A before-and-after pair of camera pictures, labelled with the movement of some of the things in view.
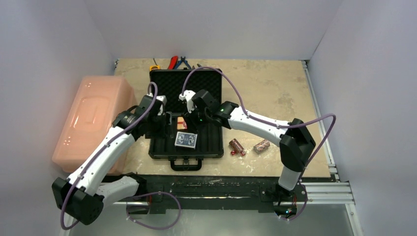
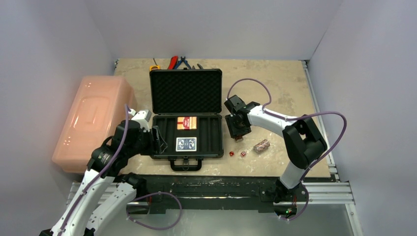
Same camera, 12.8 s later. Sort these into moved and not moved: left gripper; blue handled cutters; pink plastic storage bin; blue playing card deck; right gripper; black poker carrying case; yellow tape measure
Moved: blue playing card deck; right gripper; left gripper
Not moved: blue handled cutters; black poker carrying case; yellow tape measure; pink plastic storage bin
